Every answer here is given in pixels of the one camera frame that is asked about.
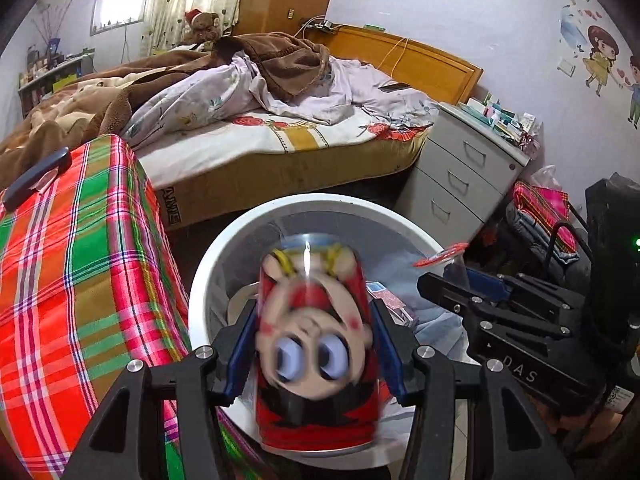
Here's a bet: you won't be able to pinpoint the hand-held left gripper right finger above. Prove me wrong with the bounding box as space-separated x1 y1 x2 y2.
371 297 576 480

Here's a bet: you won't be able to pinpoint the window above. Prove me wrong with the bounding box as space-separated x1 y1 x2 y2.
90 0 151 36

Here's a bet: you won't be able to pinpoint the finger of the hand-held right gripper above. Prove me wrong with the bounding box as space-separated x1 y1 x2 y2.
466 266 587 312
417 271 573 340

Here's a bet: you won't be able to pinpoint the cluttered wall shelf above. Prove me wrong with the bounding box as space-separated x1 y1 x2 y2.
17 47 96 118

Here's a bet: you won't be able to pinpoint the folded blue jeans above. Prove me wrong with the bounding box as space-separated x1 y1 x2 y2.
500 205 581 267

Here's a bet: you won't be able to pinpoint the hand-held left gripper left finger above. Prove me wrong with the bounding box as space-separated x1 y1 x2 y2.
75 302 260 480

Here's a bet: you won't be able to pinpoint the white trash bin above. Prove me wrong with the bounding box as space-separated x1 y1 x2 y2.
189 194 481 468

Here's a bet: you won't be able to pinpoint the plaid tablecloth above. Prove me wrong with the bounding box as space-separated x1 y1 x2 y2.
0 134 261 480

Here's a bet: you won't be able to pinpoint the grey bedside drawer cabinet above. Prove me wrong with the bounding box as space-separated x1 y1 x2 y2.
395 102 531 261

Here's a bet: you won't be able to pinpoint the yellow cable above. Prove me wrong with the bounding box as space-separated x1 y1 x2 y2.
377 35 408 73

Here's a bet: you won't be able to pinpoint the clear plastic bag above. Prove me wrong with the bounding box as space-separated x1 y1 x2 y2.
530 164 571 193

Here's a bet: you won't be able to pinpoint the red round lid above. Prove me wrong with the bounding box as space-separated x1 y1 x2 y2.
412 241 470 267

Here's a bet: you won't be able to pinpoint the lilac floral duvet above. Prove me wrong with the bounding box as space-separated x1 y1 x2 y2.
120 52 441 138

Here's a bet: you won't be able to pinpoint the brown blanket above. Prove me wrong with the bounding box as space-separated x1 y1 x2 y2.
0 32 331 176

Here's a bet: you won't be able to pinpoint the red plaid cloth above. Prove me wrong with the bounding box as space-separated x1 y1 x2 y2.
512 182 578 253

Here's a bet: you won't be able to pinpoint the pile of small boxes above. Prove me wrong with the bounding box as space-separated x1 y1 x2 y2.
457 95 543 151

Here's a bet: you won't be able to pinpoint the red drink can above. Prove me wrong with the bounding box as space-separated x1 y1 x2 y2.
254 232 386 456

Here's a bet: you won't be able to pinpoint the cartoon children wall sticker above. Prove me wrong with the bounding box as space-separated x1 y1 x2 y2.
557 5 640 128

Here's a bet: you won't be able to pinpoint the teddy bear with red hat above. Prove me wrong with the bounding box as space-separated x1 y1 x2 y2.
180 9 222 47

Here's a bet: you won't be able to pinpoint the dried branch decoration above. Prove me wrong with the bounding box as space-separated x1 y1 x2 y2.
32 0 76 53

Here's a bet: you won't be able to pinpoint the wooden bed with mattress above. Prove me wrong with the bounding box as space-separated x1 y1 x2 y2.
120 22 485 231

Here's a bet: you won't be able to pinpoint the power strip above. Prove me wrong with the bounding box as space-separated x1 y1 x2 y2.
300 16 346 33

